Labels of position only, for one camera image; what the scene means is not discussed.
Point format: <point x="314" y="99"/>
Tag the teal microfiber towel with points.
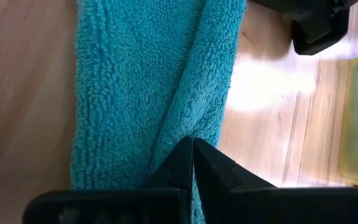
<point x="141" y="87"/>

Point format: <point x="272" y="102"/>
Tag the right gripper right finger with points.
<point x="244" y="202"/>

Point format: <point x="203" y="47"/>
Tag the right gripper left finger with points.
<point x="154" y="202"/>

